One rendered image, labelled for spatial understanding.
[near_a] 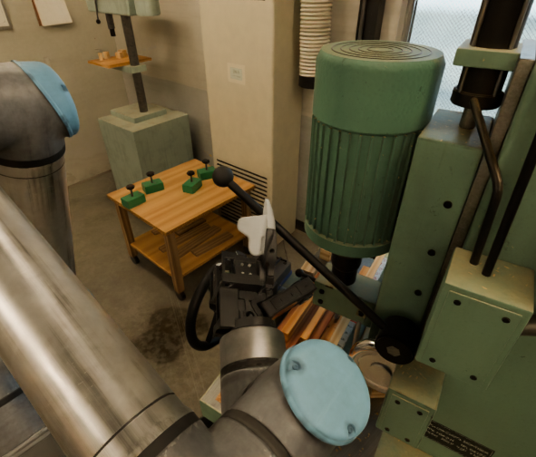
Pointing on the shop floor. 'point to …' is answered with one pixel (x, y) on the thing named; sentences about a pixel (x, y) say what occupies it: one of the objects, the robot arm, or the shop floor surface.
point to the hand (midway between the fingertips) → (254, 227)
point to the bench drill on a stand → (127, 155)
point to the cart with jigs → (180, 218)
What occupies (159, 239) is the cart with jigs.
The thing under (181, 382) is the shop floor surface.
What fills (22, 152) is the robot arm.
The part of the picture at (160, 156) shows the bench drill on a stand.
